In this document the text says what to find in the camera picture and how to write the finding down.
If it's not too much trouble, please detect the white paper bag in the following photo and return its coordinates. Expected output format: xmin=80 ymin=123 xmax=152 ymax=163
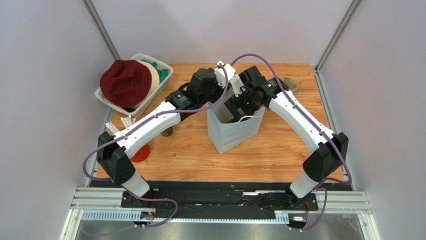
xmin=207 ymin=89 xmax=266 ymax=154

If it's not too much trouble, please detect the stack of black cups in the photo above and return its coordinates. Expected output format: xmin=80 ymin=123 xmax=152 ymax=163
xmin=161 ymin=126 xmax=174 ymax=137

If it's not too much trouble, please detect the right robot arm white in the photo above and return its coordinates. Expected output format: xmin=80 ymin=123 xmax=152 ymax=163
xmin=225 ymin=66 xmax=349 ymax=199

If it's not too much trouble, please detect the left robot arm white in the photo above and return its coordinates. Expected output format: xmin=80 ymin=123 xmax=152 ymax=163
xmin=94 ymin=64 xmax=235 ymax=197

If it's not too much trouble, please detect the brown pulp cup carrier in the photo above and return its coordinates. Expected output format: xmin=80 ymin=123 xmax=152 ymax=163
xmin=282 ymin=76 xmax=299 ymax=93

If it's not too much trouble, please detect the green cloth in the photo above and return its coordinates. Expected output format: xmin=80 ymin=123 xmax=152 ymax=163
xmin=141 ymin=59 xmax=169 ymax=84

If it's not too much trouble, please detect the beige hat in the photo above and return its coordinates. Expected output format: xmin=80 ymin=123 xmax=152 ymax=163
xmin=138 ymin=60 xmax=160 ymax=98

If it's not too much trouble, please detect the white plastic basket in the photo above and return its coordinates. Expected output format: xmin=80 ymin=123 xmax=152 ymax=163
xmin=95 ymin=53 xmax=174 ymax=118

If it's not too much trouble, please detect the red cup with straws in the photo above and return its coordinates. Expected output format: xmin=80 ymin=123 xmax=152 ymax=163
xmin=130 ymin=144 xmax=151 ymax=163

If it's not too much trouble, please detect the dark red bucket hat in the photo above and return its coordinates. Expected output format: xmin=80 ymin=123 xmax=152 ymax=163
xmin=99 ymin=60 xmax=153 ymax=108

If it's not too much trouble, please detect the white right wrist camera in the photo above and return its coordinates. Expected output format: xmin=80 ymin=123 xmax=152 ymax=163
xmin=228 ymin=74 xmax=244 ymax=97

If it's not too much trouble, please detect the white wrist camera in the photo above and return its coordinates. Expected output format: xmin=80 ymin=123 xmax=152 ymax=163
xmin=214 ymin=60 xmax=236 ymax=88
xmin=228 ymin=74 xmax=244 ymax=97

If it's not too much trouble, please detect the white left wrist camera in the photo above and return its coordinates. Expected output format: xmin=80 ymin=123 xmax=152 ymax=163
xmin=214 ymin=60 xmax=236 ymax=88

